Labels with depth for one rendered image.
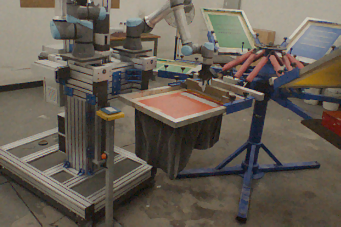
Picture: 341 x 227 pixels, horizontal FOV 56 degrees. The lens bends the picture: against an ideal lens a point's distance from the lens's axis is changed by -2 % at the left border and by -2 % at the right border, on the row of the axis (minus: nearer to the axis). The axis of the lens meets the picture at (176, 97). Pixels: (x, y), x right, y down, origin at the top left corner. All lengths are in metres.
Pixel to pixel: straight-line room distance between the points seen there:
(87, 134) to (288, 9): 5.00
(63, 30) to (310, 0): 5.13
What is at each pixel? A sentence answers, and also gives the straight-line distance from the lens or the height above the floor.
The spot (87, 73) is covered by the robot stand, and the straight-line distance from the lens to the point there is 2.20.
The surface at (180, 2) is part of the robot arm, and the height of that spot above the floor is 1.64.
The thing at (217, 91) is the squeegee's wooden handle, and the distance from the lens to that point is 2.41.
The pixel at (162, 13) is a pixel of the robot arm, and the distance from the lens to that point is 2.56.
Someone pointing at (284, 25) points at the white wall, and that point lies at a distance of 6.78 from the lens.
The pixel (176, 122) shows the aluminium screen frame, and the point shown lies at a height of 0.99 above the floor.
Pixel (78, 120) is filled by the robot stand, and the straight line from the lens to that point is 2.67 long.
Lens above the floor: 1.71
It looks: 18 degrees down
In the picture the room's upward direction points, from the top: 5 degrees clockwise
